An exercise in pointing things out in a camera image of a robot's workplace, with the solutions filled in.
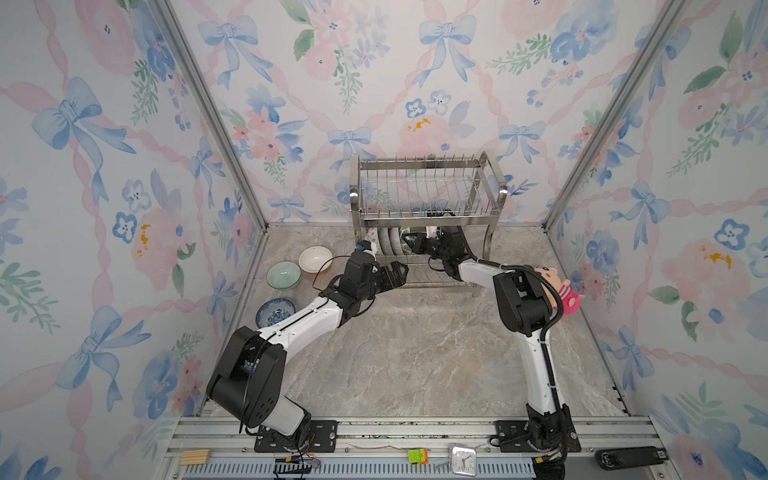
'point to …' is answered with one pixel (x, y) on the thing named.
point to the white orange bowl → (311, 259)
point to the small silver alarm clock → (463, 461)
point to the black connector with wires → (293, 464)
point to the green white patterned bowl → (371, 234)
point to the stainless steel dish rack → (443, 208)
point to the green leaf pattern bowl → (405, 247)
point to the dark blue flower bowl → (385, 240)
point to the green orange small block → (418, 456)
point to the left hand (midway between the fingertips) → (400, 269)
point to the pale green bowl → (283, 275)
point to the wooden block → (195, 457)
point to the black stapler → (617, 458)
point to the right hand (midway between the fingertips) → (403, 234)
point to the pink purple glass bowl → (395, 240)
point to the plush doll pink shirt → (570, 299)
